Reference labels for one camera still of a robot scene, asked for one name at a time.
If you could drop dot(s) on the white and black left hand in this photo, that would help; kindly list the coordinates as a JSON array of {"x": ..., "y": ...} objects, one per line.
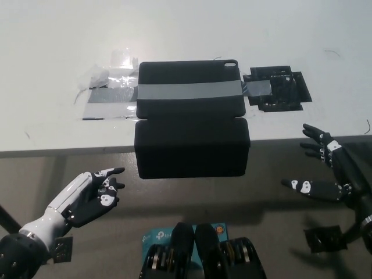
[{"x": 85, "y": 206}]

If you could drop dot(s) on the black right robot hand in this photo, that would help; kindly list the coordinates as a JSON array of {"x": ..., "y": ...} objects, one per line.
[{"x": 346, "y": 174}]

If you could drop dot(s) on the black folding tablet cover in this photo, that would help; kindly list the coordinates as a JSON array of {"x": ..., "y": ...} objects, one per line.
[{"x": 191, "y": 122}]

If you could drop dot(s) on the black ribbed robot body block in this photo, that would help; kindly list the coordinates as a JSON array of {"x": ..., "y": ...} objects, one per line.
[
  {"x": 168, "y": 255},
  {"x": 226, "y": 255}
]

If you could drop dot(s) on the small black floor marker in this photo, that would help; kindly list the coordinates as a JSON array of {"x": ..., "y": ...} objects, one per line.
[{"x": 63, "y": 249}]

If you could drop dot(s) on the large black floor marker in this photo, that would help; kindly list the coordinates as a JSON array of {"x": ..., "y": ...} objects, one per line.
[{"x": 322, "y": 238}]

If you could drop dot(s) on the black table leg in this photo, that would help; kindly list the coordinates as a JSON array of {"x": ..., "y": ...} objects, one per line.
[{"x": 8, "y": 218}]

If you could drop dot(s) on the teal router box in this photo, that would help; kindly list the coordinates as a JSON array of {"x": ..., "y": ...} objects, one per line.
[{"x": 158, "y": 235}]

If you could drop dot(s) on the clear crumpled tape patch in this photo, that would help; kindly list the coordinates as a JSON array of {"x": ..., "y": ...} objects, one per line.
[{"x": 103, "y": 78}]

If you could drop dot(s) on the grey tape strip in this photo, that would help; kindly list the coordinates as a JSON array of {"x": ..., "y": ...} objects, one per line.
[{"x": 189, "y": 91}]

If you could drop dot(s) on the black printed fixture frame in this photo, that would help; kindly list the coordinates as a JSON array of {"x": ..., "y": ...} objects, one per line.
[{"x": 279, "y": 90}]

